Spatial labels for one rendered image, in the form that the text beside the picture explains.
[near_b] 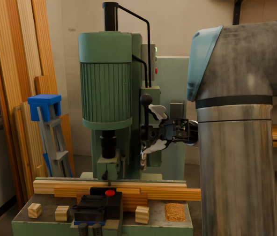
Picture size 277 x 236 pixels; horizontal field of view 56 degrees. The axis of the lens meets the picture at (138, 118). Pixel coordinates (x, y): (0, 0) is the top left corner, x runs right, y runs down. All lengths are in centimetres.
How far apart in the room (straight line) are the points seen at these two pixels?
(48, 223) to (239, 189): 70
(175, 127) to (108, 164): 29
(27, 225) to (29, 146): 144
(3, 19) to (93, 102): 170
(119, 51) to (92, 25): 262
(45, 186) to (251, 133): 87
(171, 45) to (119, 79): 241
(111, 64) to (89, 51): 8
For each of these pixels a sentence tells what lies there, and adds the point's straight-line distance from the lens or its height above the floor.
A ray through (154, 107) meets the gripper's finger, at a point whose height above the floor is 128.
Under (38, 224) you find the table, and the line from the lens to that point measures 98.
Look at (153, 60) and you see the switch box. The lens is 116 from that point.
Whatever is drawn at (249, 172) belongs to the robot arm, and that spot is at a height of 129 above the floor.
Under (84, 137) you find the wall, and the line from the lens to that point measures 368.
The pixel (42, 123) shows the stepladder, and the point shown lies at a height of 100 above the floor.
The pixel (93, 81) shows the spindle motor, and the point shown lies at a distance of 83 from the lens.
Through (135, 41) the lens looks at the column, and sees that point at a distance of 107.
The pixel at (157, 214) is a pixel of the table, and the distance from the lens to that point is 96.
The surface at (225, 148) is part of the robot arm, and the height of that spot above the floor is 131.
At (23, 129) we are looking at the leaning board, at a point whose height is 82.
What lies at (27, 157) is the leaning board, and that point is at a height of 57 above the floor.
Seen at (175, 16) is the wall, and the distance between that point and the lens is 323.
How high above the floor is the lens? 145
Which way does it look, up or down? 15 degrees down
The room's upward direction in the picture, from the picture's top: straight up
